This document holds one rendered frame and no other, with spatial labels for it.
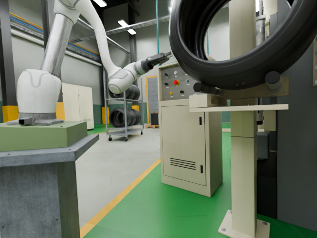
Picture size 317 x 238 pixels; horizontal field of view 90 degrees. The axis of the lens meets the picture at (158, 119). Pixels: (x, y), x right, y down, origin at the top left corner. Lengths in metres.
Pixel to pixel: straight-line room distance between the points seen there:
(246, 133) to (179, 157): 0.77
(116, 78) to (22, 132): 0.52
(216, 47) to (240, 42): 9.32
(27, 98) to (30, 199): 0.47
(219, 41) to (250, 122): 9.63
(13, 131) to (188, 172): 1.34
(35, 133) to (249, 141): 1.11
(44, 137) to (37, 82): 0.27
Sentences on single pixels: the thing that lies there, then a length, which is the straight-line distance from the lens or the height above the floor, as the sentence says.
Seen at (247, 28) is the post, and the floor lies 1.25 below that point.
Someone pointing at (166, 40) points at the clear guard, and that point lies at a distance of 1.82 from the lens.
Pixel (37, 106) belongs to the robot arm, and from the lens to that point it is 0.95.
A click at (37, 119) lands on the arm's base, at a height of 0.78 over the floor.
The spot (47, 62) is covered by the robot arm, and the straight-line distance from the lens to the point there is 1.20.
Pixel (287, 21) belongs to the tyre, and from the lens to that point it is 0.71.
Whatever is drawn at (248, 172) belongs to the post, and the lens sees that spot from 1.14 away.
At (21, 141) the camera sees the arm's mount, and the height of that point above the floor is 0.69.
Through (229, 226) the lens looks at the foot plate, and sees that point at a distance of 1.36.
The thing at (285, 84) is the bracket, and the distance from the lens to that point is 1.05.
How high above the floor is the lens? 0.80
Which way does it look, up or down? 3 degrees down
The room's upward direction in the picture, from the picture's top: 2 degrees counter-clockwise
